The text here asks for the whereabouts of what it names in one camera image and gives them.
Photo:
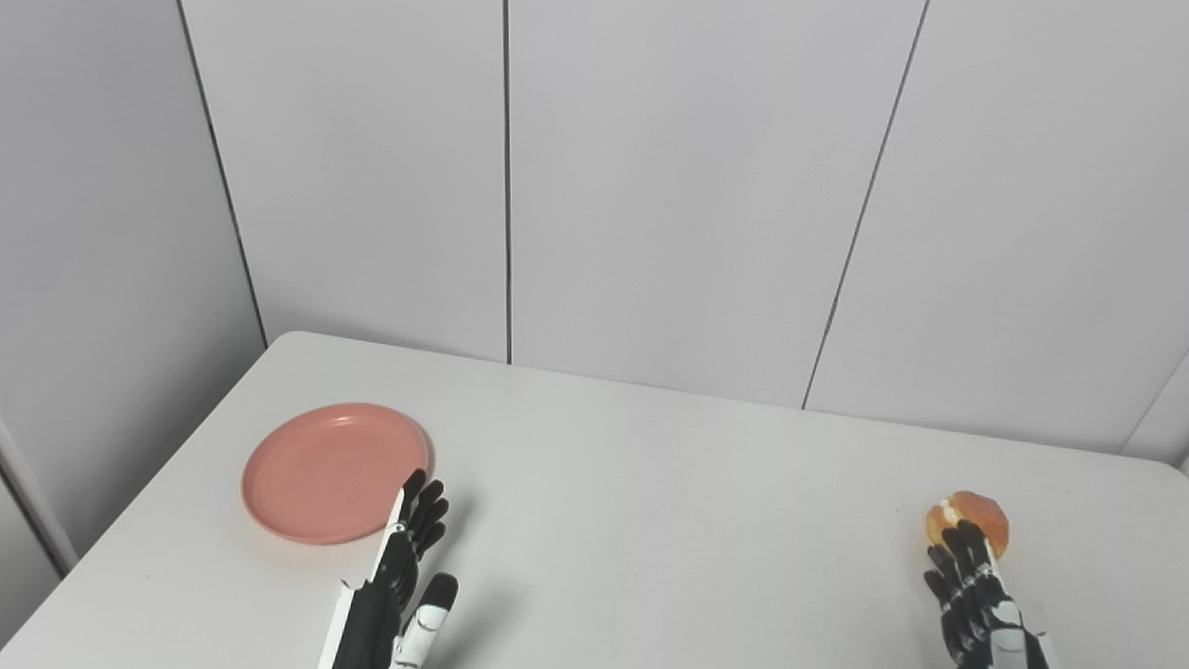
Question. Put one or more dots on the pink round plate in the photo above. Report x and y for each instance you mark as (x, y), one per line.
(325, 474)

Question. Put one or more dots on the cream puff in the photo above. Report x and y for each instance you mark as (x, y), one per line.
(980, 511)

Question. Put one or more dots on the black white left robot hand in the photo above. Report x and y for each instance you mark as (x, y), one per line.
(381, 613)

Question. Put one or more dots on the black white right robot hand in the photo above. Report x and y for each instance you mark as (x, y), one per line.
(980, 613)

